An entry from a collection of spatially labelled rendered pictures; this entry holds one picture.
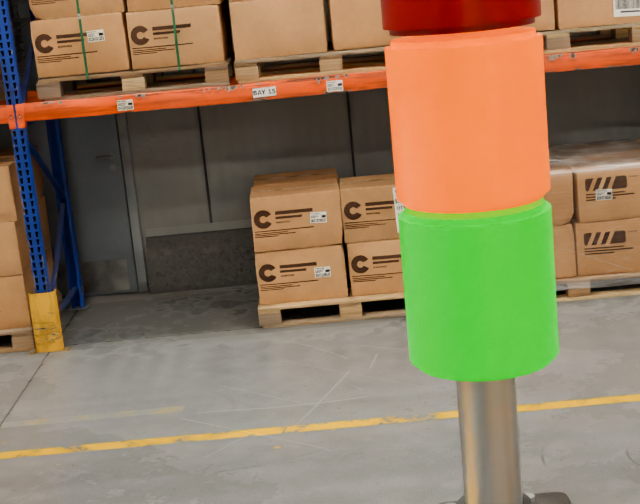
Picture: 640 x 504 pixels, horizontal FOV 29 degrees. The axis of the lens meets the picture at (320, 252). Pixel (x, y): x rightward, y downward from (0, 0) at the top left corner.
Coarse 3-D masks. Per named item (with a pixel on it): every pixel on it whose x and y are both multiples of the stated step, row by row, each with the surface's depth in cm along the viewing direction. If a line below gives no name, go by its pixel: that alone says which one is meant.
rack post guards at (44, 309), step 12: (36, 300) 804; (48, 300) 804; (36, 312) 806; (48, 312) 806; (36, 324) 808; (48, 324) 808; (60, 324) 815; (36, 336) 810; (48, 336) 810; (60, 336) 812; (36, 348) 814; (48, 348) 811; (60, 348) 813
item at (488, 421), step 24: (456, 384) 42; (480, 384) 41; (504, 384) 42; (480, 408) 42; (504, 408) 42; (480, 432) 42; (504, 432) 42; (480, 456) 42; (504, 456) 42; (480, 480) 42; (504, 480) 42
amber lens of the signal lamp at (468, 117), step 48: (384, 48) 40; (432, 48) 38; (480, 48) 37; (528, 48) 38; (432, 96) 38; (480, 96) 38; (528, 96) 38; (432, 144) 38; (480, 144) 38; (528, 144) 39; (432, 192) 39; (480, 192) 38; (528, 192) 39
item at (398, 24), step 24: (384, 0) 39; (408, 0) 38; (432, 0) 37; (456, 0) 37; (480, 0) 37; (504, 0) 37; (528, 0) 38; (384, 24) 39; (408, 24) 38; (432, 24) 37; (456, 24) 37; (480, 24) 37; (504, 24) 38
